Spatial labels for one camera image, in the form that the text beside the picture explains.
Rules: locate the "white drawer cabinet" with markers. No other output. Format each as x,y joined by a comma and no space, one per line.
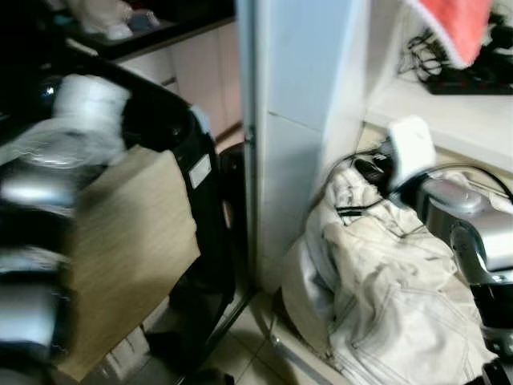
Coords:
200,72

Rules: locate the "red-orange towel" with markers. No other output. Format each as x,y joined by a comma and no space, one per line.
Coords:
453,28

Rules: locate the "white washer label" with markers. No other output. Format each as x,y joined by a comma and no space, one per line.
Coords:
199,171

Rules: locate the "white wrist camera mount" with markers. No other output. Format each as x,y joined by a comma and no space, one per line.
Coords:
410,144
88,100

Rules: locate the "black power strip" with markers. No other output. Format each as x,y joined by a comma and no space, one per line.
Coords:
469,84

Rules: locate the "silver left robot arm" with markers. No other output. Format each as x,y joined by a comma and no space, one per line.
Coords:
32,192

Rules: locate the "beige jacket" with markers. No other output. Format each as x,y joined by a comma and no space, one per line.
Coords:
377,297

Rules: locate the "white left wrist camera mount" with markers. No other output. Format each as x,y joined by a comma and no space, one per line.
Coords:
88,100

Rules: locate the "white cabinet side panel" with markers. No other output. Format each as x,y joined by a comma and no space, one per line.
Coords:
296,80

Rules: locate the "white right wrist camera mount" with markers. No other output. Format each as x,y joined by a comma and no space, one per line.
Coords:
410,144

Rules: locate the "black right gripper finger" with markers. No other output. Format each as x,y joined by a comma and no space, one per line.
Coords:
350,210

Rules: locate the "white bundle on counter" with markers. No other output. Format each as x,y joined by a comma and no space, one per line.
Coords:
104,16

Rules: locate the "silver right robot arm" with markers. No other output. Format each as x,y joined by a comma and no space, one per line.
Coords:
465,220

